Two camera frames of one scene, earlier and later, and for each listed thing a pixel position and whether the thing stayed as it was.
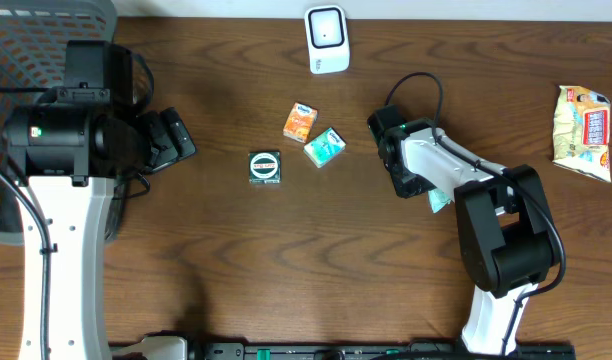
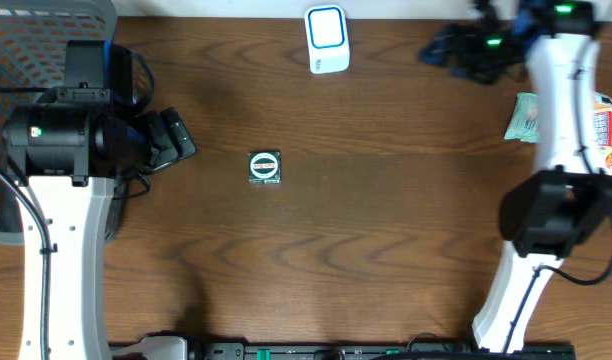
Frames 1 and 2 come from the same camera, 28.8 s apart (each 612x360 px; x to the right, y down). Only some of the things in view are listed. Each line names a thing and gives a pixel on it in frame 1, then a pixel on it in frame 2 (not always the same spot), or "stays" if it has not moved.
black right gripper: (405, 192) → (459, 33)
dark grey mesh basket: (26, 47) stays
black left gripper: (167, 152) stays
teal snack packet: (438, 200) → (523, 123)
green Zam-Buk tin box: (264, 167) stays
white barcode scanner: (327, 38) stays
